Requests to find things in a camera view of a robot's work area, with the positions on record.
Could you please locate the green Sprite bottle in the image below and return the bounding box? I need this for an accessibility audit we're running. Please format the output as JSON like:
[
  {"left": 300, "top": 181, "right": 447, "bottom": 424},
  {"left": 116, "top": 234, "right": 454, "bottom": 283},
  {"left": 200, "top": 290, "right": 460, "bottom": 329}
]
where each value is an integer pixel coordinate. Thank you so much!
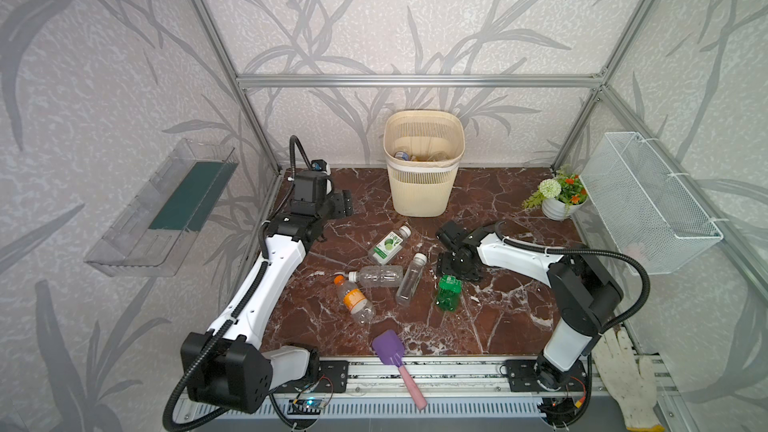
[{"left": 435, "top": 275, "right": 462, "bottom": 312}]

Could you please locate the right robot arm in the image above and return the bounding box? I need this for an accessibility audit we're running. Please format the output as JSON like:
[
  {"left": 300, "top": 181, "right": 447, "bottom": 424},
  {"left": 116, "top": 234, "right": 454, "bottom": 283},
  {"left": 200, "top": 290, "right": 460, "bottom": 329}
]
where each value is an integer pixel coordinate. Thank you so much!
[{"left": 436, "top": 221, "right": 632, "bottom": 391}]

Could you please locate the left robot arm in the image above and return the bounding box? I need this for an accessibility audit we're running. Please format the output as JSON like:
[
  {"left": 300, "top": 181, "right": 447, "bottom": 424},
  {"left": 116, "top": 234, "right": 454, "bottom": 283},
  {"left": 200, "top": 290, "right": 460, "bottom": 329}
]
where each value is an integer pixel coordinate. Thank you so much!
[{"left": 178, "top": 169, "right": 353, "bottom": 413}]

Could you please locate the cream ribbed waste bin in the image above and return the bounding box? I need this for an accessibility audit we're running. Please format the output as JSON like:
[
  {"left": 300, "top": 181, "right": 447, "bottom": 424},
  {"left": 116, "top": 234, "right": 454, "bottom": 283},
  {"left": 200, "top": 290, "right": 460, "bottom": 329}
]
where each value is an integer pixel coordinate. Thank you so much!
[{"left": 383, "top": 110, "right": 465, "bottom": 218}]

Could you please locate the slim clear bottle white cap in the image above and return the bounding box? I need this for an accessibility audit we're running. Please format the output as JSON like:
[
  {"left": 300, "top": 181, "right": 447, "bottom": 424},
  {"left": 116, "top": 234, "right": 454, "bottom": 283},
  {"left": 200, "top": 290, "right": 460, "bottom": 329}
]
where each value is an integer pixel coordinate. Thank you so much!
[{"left": 395, "top": 253, "right": 427, "bottom": 306}]

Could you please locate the lime drink square bottle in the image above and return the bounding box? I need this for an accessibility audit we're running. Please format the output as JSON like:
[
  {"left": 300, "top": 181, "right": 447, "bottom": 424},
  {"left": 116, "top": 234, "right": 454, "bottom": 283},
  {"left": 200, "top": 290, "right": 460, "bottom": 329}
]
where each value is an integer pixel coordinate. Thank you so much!
[{"left": 369, "top": 225, "right": 412, "bottom": 265}]

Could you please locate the clear crushed bottle lying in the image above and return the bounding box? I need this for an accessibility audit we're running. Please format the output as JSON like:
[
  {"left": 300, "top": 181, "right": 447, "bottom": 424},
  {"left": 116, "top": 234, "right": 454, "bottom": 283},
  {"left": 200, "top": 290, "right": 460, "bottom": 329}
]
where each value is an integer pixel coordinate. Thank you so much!
[{"left": 347, "top": 265, "right": 404, "bottom": 288}]

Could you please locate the orange label bottle left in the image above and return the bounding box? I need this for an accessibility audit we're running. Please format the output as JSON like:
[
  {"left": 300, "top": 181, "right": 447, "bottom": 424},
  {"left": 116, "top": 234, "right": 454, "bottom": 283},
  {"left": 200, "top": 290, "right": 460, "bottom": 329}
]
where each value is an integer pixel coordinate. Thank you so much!
[{"left": 333, "top": 275, "right": 375, "bottom": 324}]

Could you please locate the potted artificial flower plant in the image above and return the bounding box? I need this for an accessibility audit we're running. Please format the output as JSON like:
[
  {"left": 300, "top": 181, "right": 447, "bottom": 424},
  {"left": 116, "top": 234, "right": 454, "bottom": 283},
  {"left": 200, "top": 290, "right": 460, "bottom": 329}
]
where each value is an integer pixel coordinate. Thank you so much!
[{"left": 522, "top": 169, "right": 589, "bottom": 221}]

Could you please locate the white work glove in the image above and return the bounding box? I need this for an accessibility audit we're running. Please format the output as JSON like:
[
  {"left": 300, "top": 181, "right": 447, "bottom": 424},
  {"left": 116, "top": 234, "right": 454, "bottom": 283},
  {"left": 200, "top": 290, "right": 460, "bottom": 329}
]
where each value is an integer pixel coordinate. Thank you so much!
[{"left": 592, "top": 328, "right": 665, "bottom": 431}]

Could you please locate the small circuit board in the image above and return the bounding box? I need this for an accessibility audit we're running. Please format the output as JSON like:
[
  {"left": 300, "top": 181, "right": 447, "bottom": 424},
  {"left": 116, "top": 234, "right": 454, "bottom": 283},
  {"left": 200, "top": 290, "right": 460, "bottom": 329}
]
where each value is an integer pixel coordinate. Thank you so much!
[{"left": 288, "top": 395, "right": 332, "bottom": 416}]

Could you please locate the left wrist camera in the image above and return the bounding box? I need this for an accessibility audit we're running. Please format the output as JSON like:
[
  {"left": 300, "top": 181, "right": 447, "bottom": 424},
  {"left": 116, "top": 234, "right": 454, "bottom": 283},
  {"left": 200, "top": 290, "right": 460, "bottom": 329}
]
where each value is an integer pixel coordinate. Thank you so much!
[{"left": 310, "top": 159, "right": 334, "bottom": 195}]

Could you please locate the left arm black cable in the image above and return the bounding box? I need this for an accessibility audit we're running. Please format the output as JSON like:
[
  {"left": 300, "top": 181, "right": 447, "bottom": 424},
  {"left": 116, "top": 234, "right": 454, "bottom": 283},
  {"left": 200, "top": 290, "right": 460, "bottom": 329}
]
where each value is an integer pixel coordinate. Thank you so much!
[{"left": 161, "top": 135, "right": 313, "bottom": 432}]

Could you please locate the purple spatula pink handle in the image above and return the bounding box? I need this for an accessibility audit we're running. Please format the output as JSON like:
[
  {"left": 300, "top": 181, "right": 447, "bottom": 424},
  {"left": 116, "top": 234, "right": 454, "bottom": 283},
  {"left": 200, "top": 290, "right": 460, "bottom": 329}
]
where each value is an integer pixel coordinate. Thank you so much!
[{"left": 372, "top": 330, "right": 428, "bottom": 411}]

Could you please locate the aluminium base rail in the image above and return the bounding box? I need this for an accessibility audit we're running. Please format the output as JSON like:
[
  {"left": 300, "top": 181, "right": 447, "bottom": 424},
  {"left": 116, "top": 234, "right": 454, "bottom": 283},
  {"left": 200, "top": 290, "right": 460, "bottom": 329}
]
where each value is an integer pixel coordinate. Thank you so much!
[{"left": 251, "top": 356, "right": 609, "bottom": 422}]

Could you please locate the clear acrylic wall shelf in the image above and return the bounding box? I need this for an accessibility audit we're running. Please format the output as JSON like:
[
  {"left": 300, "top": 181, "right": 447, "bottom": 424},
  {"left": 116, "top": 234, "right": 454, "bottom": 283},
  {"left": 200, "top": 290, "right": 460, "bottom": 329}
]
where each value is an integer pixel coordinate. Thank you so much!
[{"left": 84, "top": 139, "right": 239, "bottom": 278}]

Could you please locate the white wire mesh basket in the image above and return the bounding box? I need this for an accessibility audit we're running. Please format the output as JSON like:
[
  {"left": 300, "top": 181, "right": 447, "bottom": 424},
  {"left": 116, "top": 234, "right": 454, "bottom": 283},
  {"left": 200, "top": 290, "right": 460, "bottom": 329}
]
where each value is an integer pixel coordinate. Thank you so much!
[{"left": 581, "top": 132, "right": 723, "bottom": 275}]

